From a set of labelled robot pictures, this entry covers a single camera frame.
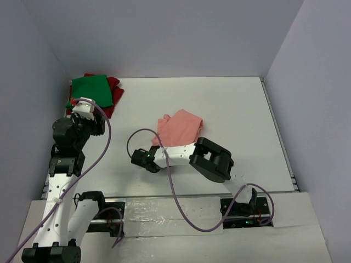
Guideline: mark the green folded t shirt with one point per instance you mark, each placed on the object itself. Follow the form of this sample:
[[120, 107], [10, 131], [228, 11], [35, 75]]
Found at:
[[91, 87]]

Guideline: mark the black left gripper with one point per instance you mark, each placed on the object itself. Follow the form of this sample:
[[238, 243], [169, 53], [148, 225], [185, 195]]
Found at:
[[98, 127]]

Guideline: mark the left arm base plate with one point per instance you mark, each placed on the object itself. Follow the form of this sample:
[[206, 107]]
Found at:
[[109, 221]]

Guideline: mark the pink t shirt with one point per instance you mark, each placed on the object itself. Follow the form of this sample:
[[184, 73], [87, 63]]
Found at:
[[182, 128]]

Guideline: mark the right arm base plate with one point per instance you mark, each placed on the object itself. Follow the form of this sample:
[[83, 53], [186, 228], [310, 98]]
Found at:
[[252, 218]]

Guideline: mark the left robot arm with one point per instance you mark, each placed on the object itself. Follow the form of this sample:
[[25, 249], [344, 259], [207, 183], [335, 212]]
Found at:
[[59, 235]]

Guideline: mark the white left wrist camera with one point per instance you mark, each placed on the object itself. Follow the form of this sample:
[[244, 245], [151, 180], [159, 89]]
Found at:
[[84, 108]]

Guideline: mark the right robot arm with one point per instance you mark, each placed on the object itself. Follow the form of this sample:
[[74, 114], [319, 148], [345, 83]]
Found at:
[[210, 159]]

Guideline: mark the silver tape patch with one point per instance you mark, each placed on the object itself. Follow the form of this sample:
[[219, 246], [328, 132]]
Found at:
[[159, 217]]

